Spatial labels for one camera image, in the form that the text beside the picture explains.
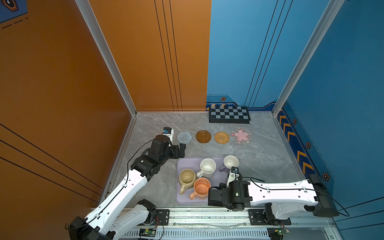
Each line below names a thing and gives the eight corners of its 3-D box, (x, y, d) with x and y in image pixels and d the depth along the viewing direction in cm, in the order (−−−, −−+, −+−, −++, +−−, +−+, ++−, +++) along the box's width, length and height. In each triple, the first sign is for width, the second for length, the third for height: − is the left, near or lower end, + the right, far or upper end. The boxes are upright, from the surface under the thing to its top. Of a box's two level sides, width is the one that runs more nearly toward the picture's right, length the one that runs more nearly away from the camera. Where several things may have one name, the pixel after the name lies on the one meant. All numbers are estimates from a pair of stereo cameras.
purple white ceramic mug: (221, 176, 89) (223, 170, 81) (215, 168, 92) (216, 161, 85) (236, 167, 92) (239, 160, 85) (230, 159, 96) (232, 152, 88)
